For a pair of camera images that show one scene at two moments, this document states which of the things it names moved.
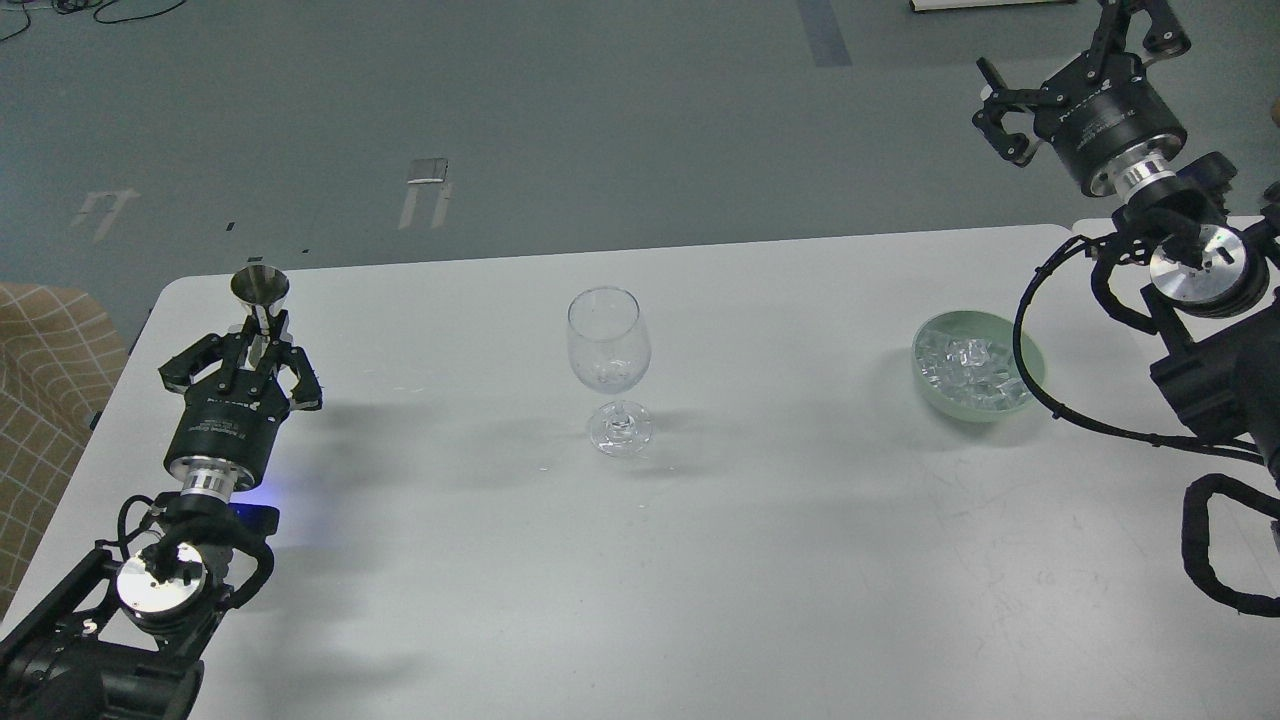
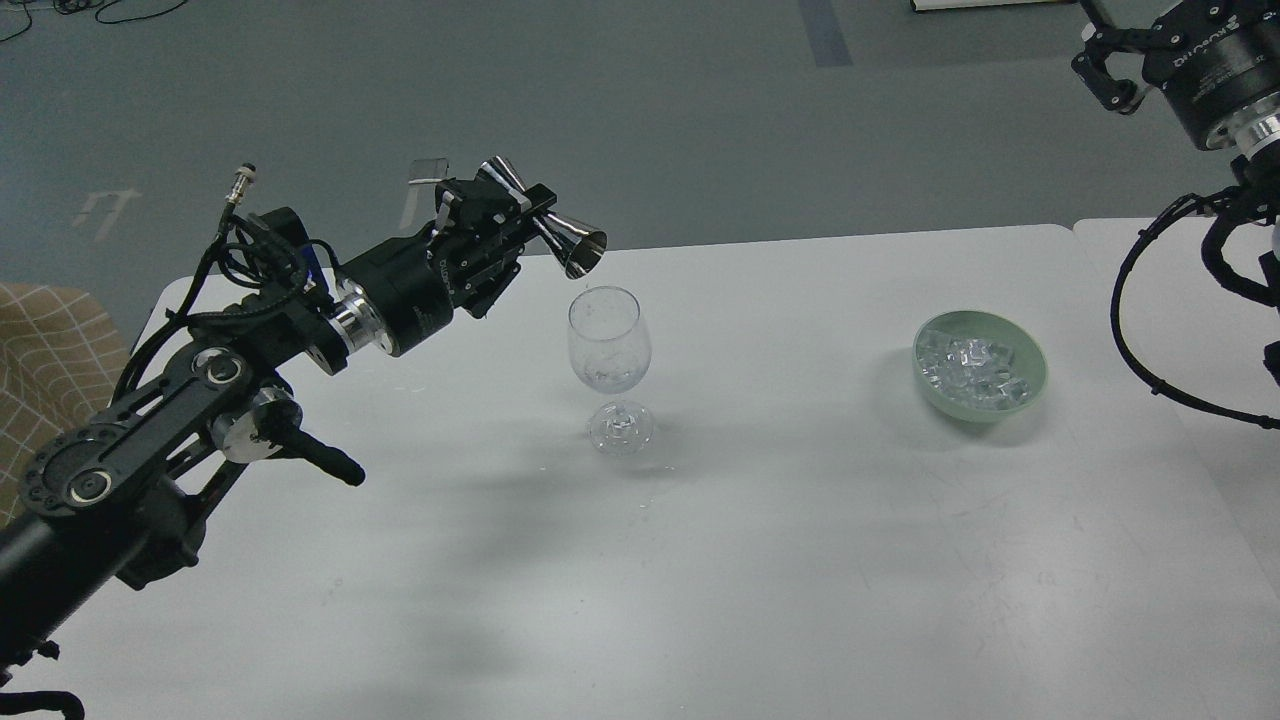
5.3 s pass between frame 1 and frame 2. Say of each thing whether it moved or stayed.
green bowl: stayed
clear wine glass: stayed
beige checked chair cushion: stayed
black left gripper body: moved
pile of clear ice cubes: stayed
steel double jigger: moved
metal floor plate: stayed
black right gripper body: moved
